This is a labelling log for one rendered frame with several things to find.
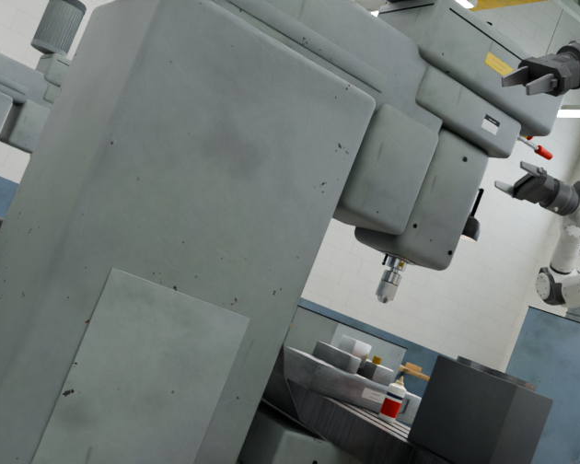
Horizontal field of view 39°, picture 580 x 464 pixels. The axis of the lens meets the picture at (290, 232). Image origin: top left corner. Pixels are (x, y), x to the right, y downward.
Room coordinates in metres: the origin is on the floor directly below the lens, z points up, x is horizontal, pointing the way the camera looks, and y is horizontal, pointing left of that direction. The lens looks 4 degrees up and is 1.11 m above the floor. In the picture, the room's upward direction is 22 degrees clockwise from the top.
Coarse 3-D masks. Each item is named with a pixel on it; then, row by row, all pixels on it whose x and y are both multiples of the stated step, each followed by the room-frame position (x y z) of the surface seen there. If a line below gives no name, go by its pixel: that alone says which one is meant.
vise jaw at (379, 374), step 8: (368, 360) 2.12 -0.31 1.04; (360, 368) 2.08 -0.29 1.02; (368, 368) 2.06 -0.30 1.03; (376, 368) 2.04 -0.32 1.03; (384, 368) 2.05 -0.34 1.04; (368, 376) 2.05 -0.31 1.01; (376, 376) 2.04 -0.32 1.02; (384, 376) 2.05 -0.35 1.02; (392, 376) 2.07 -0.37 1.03; (384, 384) 2.06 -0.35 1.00
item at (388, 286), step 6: (384, 276) 2.04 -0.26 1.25; (390, 276) 2.03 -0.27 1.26; (384, 282) 2.04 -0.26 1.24; (390, 282) 2.03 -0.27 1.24; (396, 282) 2.03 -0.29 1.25; (378, 288) 2.04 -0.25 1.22; (384, 288) 2.03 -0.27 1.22; (390, 288) 2.03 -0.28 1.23; (396, 288) 2.04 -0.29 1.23; (378, 294) 2.04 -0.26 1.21; (384, 294) 2.03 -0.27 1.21; (390, 294) 2.03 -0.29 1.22; (390, 300) 2.06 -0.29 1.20
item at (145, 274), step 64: (128, 0) 1.58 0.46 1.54; (192, 0) 1.44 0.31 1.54; (128, 64) 1.44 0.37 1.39; (192, 64) 1.46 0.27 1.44; (256, 64) 1.52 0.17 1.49; (64, 128) 1.64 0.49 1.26; (128, 128) 1.43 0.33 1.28; (192, 128) 1.48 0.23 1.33; (256, 128) 1.54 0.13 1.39; (320, 128) 1.61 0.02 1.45; (64, 192) 1.49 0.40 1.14; (128, 192) 1.45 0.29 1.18; (192, 192) 1.51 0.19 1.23; (256, 192) 1.57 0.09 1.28; (320, 192) 1.64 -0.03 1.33; (0, 256) 1.71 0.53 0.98; (64, 256) 1.42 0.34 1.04; (128, 256) 1.47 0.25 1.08; (192, 256) 1.53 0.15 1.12; (256, 256) 1.60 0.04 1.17; (0, 320) 1.55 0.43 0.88; (64, 320) 1.44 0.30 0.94; (128, 320) 1.49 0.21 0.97; (192, 320) 1.55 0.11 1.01; (256, 320) 1.62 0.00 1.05; (0, 384) 1.42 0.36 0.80; (64, 384) 1.46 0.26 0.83; (128, 384) 1.52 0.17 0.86; (192, 384) 1.58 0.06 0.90; (256, 384) 1.65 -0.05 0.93; (0, 448) 1.43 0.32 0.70; (64, 448) 1.48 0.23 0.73; (128, 448) 1.54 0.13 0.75; (192, 448) 1.61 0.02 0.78
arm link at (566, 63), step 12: (564, 48) 1.57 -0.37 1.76; (576, 48) 1.54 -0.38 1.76; (528, 60) 1.56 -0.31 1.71; (540, 60) 1.55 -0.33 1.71; (552, 60) 1.55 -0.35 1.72; (564, 60) 1.54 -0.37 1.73; (576, 60) 1.55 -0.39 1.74; (528, 72) 1.58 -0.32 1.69; (540, 72) 1.54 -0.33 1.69; (552, 72) 1.51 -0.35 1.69; (564, 72) 1.50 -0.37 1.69; (576, 72) 1.53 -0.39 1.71; (564, 84) 1.50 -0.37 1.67; (576, 84) 1.54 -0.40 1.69
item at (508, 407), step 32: (448, 384) 1.71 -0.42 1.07; (480, 384) 1.64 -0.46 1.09; (512, 384) 1.59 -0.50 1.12; (416, 416) 1.75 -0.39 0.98; (448, 416) 1.68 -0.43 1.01; (480, 416) 1.62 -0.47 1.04; (512, 416) 1.58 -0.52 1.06; (544, 416) 1.63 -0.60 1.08; (448, 448) 1.66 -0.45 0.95; (480, 448) 1.60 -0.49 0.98; (512, 448) 1.60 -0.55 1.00
